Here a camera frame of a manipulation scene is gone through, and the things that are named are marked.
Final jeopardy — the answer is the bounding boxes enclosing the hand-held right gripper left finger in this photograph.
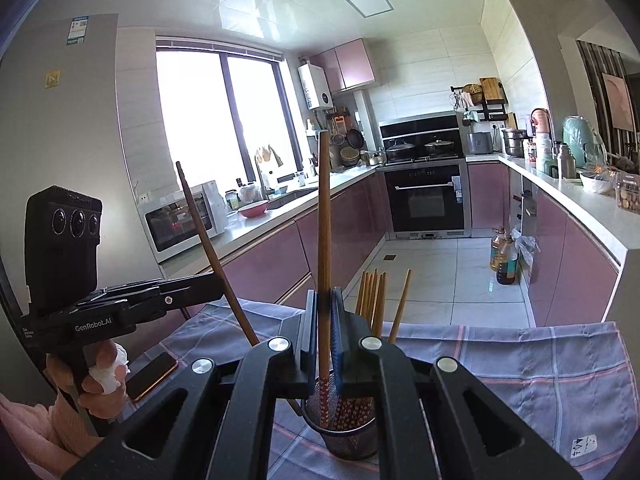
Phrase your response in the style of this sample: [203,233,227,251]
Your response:
[62,287,321,480]

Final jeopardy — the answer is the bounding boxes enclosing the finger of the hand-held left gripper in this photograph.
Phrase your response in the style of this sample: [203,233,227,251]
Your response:
[97,269,225,302]
[122,285,227,322]

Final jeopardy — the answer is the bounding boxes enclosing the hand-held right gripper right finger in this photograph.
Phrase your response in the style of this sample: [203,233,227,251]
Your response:
[330,287,583,480]

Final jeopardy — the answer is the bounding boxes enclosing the bundle of wooden chopsticks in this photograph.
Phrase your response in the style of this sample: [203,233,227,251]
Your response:
[327,269,389,433]

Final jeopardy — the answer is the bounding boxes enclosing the wooden chopstick red patterned end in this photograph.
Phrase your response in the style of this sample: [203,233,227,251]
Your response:
[316,131,334,431]
[175,161,303,417]

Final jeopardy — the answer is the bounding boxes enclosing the black mesh cup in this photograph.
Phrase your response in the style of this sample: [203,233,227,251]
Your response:
[300,385,382,462]

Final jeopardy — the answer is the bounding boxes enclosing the person's left forearm pink sleeve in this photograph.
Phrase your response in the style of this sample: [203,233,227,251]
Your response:
[0,389,101,477]

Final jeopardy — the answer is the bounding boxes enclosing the person's left hand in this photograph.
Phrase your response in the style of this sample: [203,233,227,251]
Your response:
[45,342,127,422]

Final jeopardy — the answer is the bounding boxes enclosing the white countertop oven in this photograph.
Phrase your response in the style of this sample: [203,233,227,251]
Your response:
[144,182,229,266]

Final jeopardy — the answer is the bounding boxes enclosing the black smartphone orange edge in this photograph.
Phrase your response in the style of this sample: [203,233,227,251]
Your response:
[125,351,179,402]

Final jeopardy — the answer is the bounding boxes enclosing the white tissue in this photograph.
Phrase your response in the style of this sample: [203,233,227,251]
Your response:
[89,347,131,392]

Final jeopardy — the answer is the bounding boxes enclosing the pink cabinet counter with sink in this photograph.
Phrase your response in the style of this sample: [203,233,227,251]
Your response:
[155,165,387,308]

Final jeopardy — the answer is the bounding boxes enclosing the red bowl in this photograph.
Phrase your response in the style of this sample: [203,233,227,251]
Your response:
[237,200,270,220]

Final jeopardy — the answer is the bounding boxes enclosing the grey refrigerator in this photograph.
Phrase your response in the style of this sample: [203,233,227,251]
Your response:
[0,12,168,321]

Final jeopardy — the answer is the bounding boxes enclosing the steel sink faucet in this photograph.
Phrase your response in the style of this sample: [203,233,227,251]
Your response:
[252,147,271,202]

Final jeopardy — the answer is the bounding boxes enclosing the black built-in oven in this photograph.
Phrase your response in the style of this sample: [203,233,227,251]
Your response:
[382,162,469,237]

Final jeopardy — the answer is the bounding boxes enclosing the grey plaid tablecloth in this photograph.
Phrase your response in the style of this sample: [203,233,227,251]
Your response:
[125,297,639,480]

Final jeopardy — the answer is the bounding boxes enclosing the yellow oil bottle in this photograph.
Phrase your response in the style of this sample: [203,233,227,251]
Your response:
[489,227,507,275]

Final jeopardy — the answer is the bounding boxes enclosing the oil bottles on floor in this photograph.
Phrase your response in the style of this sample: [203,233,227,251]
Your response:
[496,234,519,286]

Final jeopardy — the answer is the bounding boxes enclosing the kitchen window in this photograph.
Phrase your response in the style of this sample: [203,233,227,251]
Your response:
[155,35,302,196]

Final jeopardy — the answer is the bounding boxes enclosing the black wok with lid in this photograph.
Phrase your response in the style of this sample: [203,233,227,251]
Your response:
[384,139,417,162]

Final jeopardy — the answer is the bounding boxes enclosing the clear plastic bag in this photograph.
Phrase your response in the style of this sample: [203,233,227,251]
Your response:
[515,232,538,276]

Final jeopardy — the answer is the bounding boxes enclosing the black range hood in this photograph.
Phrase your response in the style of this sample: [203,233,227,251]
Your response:
[378,115,461,162]

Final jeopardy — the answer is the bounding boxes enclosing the long pink cabinet counter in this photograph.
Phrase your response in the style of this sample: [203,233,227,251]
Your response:
[467,152,629,329]

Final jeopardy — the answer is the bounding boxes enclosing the white water heater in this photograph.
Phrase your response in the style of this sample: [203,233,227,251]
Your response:
[298,62,334,111]

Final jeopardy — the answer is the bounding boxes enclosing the steel stockpot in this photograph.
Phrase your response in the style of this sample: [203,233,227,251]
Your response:
[501,128,528,158]

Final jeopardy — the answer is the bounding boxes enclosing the steel thermos bottle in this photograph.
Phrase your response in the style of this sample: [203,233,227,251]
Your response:
[556,142,577,180]

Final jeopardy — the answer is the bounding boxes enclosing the pink kettle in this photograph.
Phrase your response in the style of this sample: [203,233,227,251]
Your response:
[530,108,553,149]

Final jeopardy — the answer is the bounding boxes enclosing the white bowl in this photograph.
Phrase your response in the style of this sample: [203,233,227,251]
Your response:
[580,171,614,195]

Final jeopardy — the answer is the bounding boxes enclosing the green countertop appliance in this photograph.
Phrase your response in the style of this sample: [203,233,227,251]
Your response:
[562,116,606,169]

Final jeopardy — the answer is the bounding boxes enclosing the clear plastic food container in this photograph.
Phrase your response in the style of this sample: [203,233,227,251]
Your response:
[615,172,640,211]

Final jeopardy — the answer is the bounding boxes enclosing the black wall rack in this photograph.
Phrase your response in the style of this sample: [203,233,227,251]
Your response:
[450,85,509,122]

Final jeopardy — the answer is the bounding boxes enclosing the pink wall cabinet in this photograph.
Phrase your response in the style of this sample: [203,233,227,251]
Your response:
[310,38,377,94]

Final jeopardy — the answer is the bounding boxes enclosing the framed wall picture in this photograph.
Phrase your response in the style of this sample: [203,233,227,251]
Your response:
[602,72,636,131]

